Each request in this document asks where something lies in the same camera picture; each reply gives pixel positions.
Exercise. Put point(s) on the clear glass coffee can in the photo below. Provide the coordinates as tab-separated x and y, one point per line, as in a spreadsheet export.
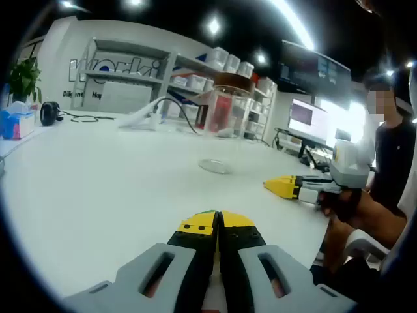
228	146

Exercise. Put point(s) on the black wrist brace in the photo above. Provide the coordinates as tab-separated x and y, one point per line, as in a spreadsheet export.
350	205

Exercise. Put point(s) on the person's bare leg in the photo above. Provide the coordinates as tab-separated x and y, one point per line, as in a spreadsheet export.
339	247

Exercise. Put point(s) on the red cardboard box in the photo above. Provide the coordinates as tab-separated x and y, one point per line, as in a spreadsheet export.
221	114

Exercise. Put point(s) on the white angled stand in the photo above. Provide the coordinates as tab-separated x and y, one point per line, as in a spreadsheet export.
137	117

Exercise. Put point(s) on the blue white small box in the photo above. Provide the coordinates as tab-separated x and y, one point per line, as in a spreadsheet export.
163	117

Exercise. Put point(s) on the green potted plant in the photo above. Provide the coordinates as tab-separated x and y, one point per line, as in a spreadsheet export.
24	75

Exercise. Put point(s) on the black monitor stand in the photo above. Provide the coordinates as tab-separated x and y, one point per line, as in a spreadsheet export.
303	150

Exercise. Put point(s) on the white storage bins group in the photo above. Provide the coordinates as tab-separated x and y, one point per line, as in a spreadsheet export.
231	62

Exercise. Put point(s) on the person's dark trousers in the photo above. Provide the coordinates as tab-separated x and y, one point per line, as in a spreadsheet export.
352	277

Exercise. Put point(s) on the long ceiling strip light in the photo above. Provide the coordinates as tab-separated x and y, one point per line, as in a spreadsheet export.
299	26

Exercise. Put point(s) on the grey metal shelf rack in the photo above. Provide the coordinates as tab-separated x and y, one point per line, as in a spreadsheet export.
130	44

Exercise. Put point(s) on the brown wooden lid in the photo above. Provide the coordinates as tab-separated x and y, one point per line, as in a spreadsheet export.
233	83

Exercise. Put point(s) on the white oval device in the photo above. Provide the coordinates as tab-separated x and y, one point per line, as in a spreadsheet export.
224	132

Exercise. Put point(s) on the white power adapter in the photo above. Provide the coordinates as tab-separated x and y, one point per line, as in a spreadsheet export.
153	122

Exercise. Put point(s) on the grey chair backrest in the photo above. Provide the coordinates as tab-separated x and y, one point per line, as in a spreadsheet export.
125	98

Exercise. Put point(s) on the bright white screen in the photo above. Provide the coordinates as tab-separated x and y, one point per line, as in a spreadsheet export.
339	111

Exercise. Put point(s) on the black headphones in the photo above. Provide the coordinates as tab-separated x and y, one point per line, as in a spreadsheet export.
49	114

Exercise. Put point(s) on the computer monitor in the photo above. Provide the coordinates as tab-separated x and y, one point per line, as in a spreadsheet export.
306	117

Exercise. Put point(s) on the dark wall screen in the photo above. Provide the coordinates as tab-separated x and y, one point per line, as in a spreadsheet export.
312	65

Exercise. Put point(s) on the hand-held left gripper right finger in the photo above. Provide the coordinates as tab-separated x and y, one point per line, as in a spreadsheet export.
293	277

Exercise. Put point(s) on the person's right hand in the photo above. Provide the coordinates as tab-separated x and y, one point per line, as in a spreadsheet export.
325	203

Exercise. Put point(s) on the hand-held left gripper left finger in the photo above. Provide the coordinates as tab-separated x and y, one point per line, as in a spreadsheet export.
140	277

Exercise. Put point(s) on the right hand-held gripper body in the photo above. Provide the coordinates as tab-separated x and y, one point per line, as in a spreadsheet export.
352	166

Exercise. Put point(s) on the ceiling spot lights group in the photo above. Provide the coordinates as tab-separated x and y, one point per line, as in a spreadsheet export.
213	26

